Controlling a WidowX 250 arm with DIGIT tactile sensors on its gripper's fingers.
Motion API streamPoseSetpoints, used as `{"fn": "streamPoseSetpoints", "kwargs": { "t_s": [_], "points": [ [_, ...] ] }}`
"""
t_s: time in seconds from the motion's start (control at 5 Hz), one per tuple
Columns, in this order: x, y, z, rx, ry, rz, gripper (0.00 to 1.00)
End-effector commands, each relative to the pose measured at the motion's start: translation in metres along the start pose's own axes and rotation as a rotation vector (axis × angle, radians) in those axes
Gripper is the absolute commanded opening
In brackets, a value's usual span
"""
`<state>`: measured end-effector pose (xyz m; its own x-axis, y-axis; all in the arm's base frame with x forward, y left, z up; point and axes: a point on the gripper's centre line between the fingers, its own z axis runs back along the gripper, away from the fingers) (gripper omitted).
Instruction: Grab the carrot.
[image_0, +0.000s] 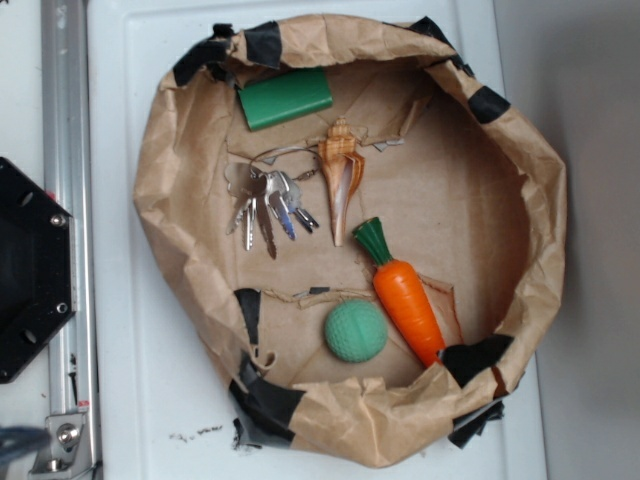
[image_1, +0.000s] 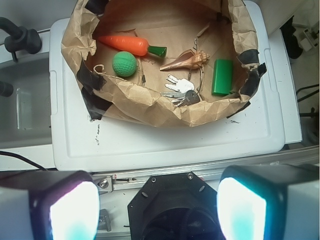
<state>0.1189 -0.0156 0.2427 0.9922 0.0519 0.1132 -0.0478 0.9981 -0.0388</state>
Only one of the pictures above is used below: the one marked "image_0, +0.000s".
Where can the orange plastic carrot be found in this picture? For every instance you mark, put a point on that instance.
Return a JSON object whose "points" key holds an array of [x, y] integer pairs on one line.
{"points": [[402, 295]]}

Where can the brown paper bag bin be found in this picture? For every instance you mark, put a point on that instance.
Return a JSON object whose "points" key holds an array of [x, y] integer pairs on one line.
{"points": [[467, 190]]}

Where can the tan spiral seashell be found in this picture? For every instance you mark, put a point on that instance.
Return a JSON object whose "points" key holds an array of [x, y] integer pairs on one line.
{"points": [[343, 168]]}

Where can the silver key bunch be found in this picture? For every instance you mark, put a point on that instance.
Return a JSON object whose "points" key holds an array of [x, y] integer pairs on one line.
{"points": [[266, 198]]}

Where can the green golf ball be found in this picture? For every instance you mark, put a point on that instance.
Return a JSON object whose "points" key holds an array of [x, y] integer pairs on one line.
{"points": [[355, 331]]}

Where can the green plastic block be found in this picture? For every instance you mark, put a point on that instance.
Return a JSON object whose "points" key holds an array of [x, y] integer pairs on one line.
{"points": [[285, 97]]}

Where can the aluminium frame rail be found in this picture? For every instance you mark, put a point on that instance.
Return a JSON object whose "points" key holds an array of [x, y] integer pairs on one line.
{"points": [[73, 368]]}

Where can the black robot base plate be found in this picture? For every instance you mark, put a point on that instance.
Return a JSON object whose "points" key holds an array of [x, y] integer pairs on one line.
{"points": [[36, 270]]}

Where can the metal corner bracket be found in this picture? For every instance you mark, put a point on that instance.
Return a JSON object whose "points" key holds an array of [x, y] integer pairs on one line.
{"points": [[68, 453]]}

